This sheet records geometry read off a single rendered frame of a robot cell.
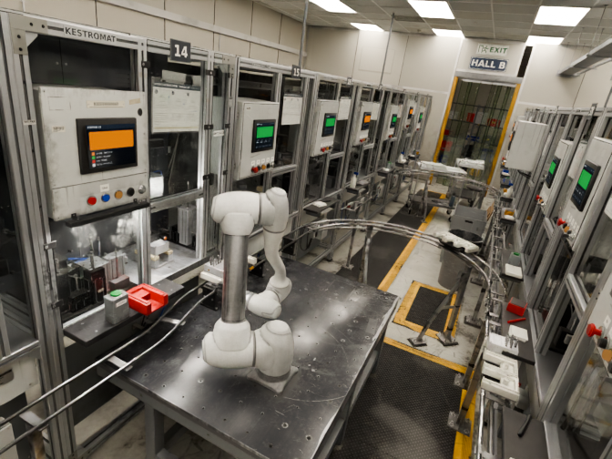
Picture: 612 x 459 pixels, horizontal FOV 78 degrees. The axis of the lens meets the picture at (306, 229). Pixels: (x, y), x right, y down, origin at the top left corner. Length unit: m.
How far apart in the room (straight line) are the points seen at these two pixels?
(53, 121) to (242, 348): 1.08
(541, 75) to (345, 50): 4.36
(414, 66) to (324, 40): 2.40
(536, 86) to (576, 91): 0.71
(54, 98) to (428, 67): 8.89
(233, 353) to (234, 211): 0.59
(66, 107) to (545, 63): 9.08
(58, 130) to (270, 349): 1.14
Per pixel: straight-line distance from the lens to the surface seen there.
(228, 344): 1.67
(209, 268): 2.21
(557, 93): 9.73
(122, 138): 1.70
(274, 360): 1.73
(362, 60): 10.24
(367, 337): 2.23
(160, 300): 1.90
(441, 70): 9.79
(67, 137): 1.60
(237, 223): 1.56
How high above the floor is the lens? 1.95
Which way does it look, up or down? 21 degrees down
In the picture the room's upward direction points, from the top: 8 degrees clockwise
